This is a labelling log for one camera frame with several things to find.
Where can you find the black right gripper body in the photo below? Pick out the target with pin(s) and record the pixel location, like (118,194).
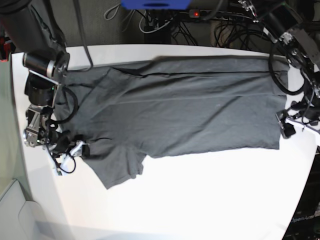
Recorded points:
(64,151)

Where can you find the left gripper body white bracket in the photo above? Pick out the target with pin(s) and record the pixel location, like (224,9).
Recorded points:
(301,115)

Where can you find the dark grey t-shirt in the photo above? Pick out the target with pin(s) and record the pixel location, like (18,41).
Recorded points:
(171,107)

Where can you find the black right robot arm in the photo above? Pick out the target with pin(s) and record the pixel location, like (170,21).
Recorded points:
(33,29)

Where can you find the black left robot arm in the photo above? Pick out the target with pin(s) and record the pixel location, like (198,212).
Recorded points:
(285,29)

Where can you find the red black clamp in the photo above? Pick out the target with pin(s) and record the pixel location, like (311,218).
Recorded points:
(5,48)

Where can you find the black power strip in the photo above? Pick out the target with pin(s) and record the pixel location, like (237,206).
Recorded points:
(205,15)

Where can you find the blue plastic box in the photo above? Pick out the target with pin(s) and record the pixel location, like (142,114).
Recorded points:
(155,4)

